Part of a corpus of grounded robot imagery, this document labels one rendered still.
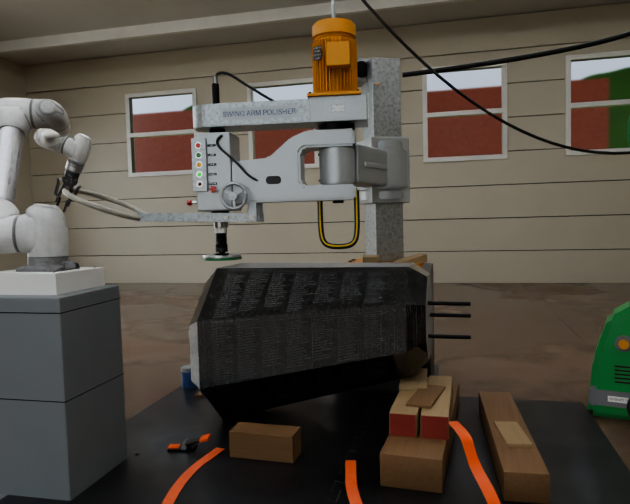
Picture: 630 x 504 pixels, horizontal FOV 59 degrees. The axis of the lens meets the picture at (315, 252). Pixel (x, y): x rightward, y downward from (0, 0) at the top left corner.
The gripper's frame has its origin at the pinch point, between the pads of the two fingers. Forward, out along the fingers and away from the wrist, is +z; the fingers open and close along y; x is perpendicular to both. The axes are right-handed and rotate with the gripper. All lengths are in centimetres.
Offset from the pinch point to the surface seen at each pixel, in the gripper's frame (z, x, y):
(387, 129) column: -111, 15, 163
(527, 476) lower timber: 10, -157, 219
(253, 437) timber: 52, -101, 131
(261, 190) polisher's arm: -49, -31, 100
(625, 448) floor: -1, -119, 288
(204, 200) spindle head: -32, -25, 74
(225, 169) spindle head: -52, -26, 79
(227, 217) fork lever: -28, -25, 89
